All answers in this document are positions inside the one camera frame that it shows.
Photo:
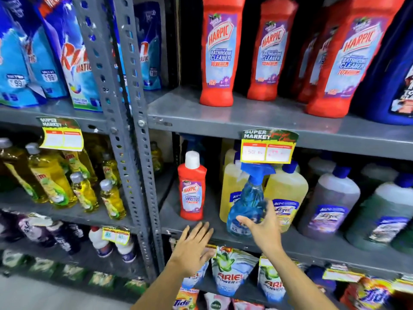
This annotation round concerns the person's right hand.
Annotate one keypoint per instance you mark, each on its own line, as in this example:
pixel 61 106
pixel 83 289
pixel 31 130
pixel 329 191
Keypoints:
pixel 266 234

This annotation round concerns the person's right forearm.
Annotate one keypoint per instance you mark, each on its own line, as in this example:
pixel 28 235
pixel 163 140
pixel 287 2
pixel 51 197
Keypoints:
pixel 296 284

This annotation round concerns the blue spray cleaner bottle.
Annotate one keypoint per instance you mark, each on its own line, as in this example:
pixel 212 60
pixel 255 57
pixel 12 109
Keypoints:
pixel 250 198

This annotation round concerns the grey metal shelf rack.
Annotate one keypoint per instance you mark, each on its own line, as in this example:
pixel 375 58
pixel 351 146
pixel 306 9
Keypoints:
pixel 55 110
pixel 226 116

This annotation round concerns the large red bathroom cleaner bottle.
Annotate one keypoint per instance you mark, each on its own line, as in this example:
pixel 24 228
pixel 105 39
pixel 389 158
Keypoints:
pixel 221 51
pixel 305 61
pixel 350 58
pixel 271 51

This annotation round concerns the dark blue cleaner bottle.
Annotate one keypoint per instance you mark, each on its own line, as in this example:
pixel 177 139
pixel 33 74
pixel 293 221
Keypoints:
pixel 384 83

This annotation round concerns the dark blue detergent pack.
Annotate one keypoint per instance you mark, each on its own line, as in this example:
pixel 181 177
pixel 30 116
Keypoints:
pixel 319 277

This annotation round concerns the person's left little finger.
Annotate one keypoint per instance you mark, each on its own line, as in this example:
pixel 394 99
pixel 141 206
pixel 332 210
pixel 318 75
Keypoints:
pixel 184 233

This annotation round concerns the orange detergent pack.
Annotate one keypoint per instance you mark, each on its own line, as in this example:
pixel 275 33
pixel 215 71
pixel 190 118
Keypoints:
pixel 186 300
pixel 367 295

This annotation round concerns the green soap packet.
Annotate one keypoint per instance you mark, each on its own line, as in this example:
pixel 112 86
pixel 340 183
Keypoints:
pixel 73 273
pixel 13 258
pixel 136 285
pixel 42 267
pixel 101 280

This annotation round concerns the row of yellow dishwashing bottles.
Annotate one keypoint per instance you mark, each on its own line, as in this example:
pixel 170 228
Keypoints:
pixel 51 180

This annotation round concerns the light blue detergent pouch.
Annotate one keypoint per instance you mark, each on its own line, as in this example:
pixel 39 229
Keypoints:
pixel 195 279

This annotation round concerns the purple floor cleaner jug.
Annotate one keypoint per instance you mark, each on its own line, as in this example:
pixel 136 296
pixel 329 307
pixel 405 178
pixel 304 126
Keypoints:
pixel 320 166
pixel 329 206

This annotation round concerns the person's left forearm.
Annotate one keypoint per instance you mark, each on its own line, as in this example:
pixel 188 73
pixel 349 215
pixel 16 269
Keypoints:
pixel 164 288

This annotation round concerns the green floor cleaner jug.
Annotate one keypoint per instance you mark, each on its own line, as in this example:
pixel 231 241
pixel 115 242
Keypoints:
pixel 379 216
pixel 378 173

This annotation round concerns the person's left hand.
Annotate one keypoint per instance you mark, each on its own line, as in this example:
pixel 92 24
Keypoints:
pixel 190 251

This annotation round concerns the dark purple bottle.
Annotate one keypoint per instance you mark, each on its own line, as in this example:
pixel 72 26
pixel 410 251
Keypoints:
pixel 64 237
pixel 34 231
pixel 9 227

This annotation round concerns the yellow floor cleaner jug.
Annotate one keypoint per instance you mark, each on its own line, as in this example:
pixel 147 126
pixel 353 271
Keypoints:
pixel 230 155
pixel 231 187
pixel 287 193

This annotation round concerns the white green detergent pouch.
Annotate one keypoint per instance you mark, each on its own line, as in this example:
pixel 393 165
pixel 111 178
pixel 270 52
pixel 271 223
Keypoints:
pixel 270 282
pixel 232 271

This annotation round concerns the white pink refill pouch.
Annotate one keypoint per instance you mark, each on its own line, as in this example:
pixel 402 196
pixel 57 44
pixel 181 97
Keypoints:
pixel 247 305
pixel 216 302

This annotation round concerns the person's left middle finger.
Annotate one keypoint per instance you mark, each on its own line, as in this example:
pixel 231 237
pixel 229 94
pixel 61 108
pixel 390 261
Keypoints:
pixel 202 229

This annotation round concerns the yellow green shelf price tag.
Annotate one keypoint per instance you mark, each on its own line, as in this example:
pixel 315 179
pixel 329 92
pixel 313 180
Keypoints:
pixel 342 273
pixel 115 235
pixel 403 284
pixel 268 146
pixel 61 133

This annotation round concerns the person's left thumb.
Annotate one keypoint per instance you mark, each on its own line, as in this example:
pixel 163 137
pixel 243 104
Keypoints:
pixel 209 254

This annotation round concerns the small red white-capped cleaner bottle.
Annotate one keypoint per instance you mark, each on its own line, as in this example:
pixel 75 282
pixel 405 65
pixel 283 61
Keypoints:
pixel 192 193

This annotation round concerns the person's right thumb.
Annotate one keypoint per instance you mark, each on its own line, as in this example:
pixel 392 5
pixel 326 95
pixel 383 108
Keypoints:
pixel 246 221

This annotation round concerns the white bottle with blue label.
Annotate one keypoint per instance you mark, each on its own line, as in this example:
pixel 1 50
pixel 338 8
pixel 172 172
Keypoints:
pixel 127 251
pixel 100 243

